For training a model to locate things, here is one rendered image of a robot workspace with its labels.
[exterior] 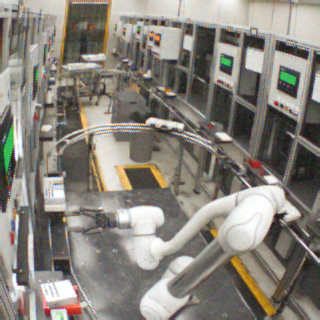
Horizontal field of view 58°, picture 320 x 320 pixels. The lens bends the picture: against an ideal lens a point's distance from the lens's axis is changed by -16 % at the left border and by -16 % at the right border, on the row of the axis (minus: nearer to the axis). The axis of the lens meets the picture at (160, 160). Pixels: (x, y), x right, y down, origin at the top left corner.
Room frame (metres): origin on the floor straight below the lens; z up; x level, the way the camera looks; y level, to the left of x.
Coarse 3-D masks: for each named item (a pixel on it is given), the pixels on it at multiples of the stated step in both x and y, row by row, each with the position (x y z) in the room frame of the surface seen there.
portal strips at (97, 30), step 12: (72, 12) 8.97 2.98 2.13; (96, 12) 9.22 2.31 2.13; (72, 24) 8.98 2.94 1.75; (96, 24) 9.23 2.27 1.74; (72, 36) 8.99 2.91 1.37; (96, 36) 9.26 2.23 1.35; (72, 48) 9.01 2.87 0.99; (96, 48) 9.28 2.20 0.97; (72, 60) 9.02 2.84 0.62; (84, 72) 9.17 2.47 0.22
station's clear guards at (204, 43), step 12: (180, 24) 4.59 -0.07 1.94; (192, 24) 4.19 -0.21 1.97; (204, 36) 3.82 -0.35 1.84; (204, 48) 3.78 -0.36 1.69; (180, 60) 4.45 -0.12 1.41; (204, 60) 3.75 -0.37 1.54; (168, 72) 4.83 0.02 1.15; (180, 72) 4.99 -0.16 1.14; (192, 72) 4.03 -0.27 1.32; (204, 72) 3.71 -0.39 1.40; (168, 84) 4.78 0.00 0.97; (192, 84) 3.99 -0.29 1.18; (204, 84) 3.68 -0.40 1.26; (192, 96) 3.95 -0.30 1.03; (204, 96) 3.64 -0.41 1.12; (204, 108) 3.61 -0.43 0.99
